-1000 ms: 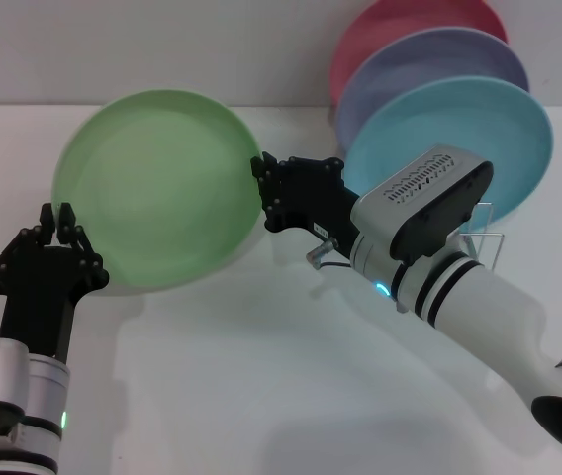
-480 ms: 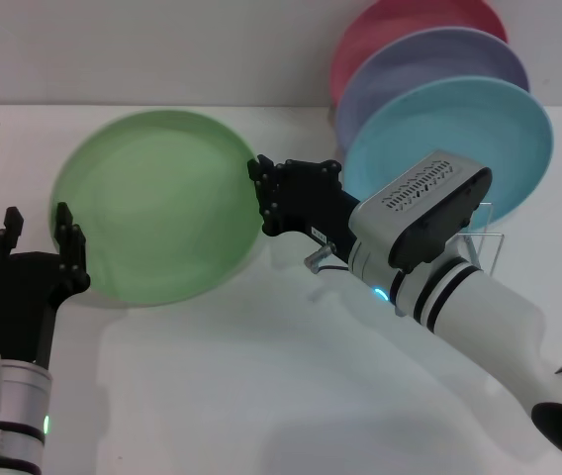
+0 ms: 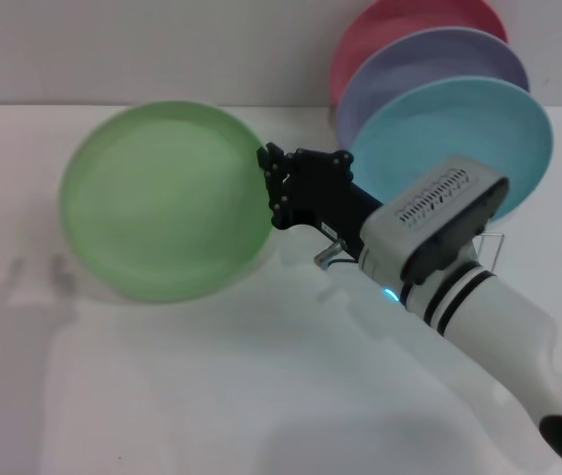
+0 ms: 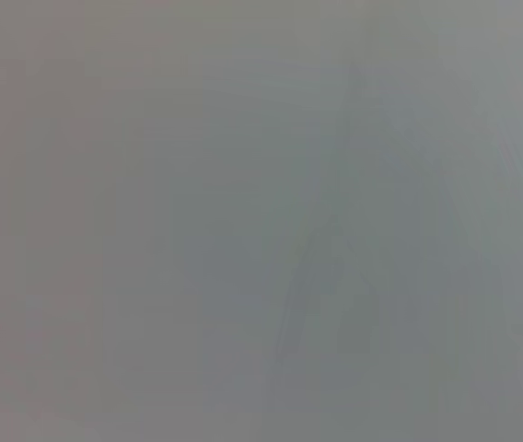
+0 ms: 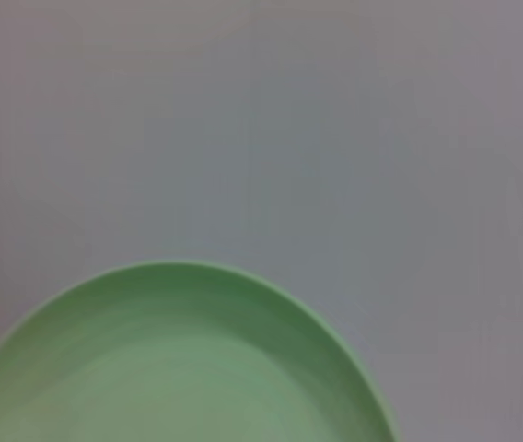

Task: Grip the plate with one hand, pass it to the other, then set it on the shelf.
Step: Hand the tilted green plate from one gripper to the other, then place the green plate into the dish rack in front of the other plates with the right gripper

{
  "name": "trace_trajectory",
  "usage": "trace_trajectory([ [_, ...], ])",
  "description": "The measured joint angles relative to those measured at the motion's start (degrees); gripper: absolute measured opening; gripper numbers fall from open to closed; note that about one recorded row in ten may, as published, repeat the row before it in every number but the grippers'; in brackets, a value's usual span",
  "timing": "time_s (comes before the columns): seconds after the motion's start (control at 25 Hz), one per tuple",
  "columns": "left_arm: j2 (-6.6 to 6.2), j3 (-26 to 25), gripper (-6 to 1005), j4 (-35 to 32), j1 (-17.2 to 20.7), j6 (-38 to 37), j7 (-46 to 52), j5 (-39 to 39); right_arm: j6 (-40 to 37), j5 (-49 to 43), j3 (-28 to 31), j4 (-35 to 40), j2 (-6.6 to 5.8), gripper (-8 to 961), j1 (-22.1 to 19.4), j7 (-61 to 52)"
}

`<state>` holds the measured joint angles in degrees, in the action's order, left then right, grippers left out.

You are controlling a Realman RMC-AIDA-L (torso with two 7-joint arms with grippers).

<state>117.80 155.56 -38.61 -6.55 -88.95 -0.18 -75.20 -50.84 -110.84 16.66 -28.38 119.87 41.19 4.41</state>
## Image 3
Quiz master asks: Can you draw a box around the white vented wrist camera box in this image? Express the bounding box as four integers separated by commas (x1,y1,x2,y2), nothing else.
359,153,510,286

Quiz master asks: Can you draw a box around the pink round plate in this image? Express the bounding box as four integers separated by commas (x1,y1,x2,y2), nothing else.
328,0,509,113

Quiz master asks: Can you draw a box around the green round plate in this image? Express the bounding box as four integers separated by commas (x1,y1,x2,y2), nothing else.
57,100,275,304

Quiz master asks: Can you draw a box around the light blue round plate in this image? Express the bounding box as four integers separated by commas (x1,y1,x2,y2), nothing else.
347,76,554,222

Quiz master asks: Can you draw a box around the right arm cable with connector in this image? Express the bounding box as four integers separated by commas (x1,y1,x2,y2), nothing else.
314,238,361,268

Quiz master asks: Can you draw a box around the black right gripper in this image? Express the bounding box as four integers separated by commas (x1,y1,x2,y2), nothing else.
256,142,384,258

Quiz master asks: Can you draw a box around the purple round plate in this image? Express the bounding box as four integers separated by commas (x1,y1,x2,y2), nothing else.
335,27,530,149

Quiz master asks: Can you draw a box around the metal wire plate rack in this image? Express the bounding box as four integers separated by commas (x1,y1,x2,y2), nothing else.
476,231,505,273

